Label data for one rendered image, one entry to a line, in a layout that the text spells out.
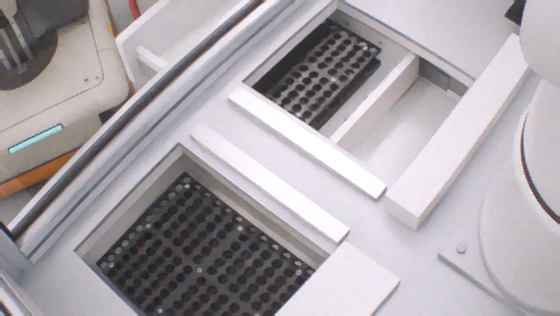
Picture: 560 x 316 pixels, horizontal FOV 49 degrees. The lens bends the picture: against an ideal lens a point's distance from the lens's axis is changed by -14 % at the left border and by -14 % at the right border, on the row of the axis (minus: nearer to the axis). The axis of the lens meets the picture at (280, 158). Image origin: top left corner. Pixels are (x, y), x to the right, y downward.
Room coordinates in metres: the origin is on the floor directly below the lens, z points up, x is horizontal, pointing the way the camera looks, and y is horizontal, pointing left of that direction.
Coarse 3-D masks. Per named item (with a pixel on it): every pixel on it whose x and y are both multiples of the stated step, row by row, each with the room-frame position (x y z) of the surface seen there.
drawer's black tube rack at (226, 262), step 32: (192, 192) 0.45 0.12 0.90; (160, 224) 0.43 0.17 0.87; (192, 224) 0.42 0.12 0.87; (224, 224) 0.40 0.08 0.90; (128, 256) 0.39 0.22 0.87; (160, 256) 0.37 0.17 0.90; (192, 256) 0.36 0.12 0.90; (224, 256) 0.37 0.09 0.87; (256, 256) 0.35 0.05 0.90; (128, 288) 0.33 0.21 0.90; (160, 288) 0.33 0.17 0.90; (192, 288) 0.33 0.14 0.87; (224, 288) 0.31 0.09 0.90; (256, 288) 0.32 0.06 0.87; (288, 288) 0.30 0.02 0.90
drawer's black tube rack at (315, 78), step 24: (336, 24) 0.69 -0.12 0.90; (312, 48) 0.65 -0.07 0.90; (336, 48) 0.64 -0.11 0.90; (360, 48) 0.64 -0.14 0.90; (288, 72) 0.61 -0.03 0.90; (312, 72) 0.61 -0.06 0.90; (336, 72) 0.60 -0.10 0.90; (360, 72) 0.60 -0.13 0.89; (264, 96) 0.58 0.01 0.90; (288, 96) 0.57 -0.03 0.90; (312, 96) 0.58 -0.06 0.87; (336, 96) 0.56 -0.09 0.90; (312, 120) 0.53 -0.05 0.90
